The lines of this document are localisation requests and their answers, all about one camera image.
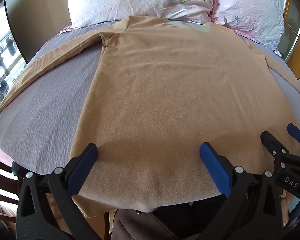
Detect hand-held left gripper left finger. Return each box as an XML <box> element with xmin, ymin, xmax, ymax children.
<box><xmin>15</xmin><ymin>143</ymin><xmax>108</xmax><ymax>240</ymax></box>

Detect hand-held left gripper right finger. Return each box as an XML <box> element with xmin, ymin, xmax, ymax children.
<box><xmin>199</xmin><ymin>142</ymin><xmax>284</xmax><ymax>240</ymax></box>

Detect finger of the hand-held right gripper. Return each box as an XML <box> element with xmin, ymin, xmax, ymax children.
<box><xmin>260</xmin><ymin>130</ymin><xmax>286</xmax><ymax>161</ymax></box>
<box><xmin>286</xmin><ymin>123</ymin><xmax>300</xmax><ymax>147</ymax></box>

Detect tan long-sleeve shirt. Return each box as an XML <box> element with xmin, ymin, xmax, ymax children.
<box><xmin>0</xmin><ymin>16</ymin><xmax>300</xmax><ymax>217</ymax></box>

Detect person's right hand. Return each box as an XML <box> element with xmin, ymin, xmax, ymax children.
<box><xmin>280</xmin><ymin>189</ymin><xmax>293</xmax><ymax>228</ymax></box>

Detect grey textured bed sheet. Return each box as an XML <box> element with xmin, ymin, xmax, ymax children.
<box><xmin>0</xmin><ymin>20</ymin><xmax>300</xmax><ymax>177</ymax></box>

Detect person's grey-brown trousers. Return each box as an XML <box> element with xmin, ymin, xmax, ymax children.
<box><xmin>111</xmin><ymin>195</ymin><xmax>227</xmax><ymax>240</ymax></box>

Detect pink floral pillow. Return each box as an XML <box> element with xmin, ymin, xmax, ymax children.
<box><xmin>210</xmin><ymin>0</ymin><xmax>285</xmax><ymax>55</ymax></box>

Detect window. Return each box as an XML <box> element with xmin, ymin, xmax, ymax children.
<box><xmin>0</xmin><ymin>4</ymin><xmax>28</xmax><ymax>100</ymax></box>

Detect brown headboard panel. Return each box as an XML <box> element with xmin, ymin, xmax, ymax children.
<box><xmin>4</xmin><ymin>0</ymin><xmax>74</xmax><ymax>64</ymax></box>

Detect dark wooden bed frame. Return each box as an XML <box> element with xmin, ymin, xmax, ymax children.
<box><xmin>0</xmin><ymin>139</ymin><xmax>19</xmax><ymax>222</ymax></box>

